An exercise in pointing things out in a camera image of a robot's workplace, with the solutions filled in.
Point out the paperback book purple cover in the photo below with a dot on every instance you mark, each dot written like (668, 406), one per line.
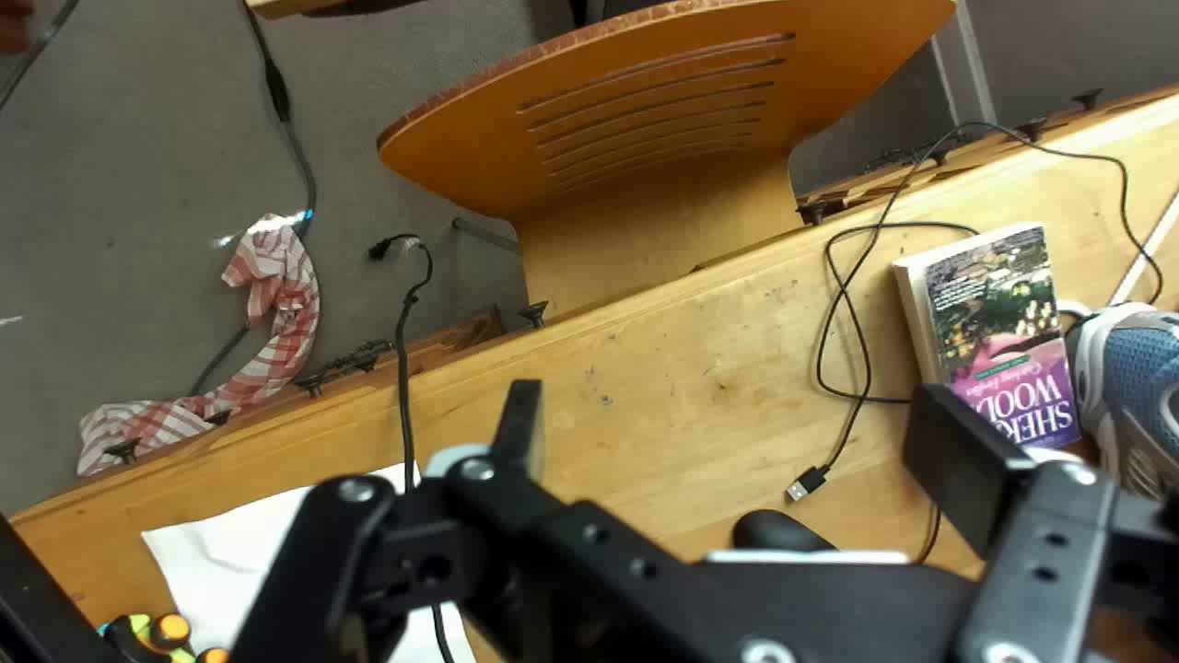
(980, 294)

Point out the black computer mouse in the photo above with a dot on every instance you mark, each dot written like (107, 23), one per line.
(780, 531)

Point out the white paper sheet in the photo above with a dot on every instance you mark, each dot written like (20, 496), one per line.
(232, 553)

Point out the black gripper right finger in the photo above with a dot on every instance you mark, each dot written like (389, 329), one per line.
(963, 450)

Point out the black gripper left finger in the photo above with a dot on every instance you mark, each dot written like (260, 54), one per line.
(518, 423)

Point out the colourful beaded toy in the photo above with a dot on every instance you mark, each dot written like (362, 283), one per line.
(172, 632)

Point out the wooden roll-top desk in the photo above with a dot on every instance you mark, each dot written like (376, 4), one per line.
(686, 369)

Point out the red white striped cloth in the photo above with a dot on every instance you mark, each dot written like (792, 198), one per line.
(281, 306)

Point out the grey blue running shoe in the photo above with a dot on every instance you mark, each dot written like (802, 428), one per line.
(1136, 381)

